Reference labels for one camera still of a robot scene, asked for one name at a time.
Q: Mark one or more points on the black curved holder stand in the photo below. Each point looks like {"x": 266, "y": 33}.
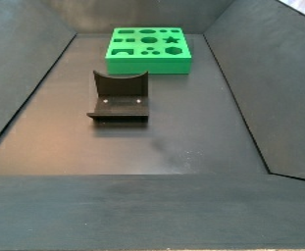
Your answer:
{"x": 122, "y": 97}

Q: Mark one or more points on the green shape sorting board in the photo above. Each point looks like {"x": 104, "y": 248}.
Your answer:
{"x": 148, "y": 49}

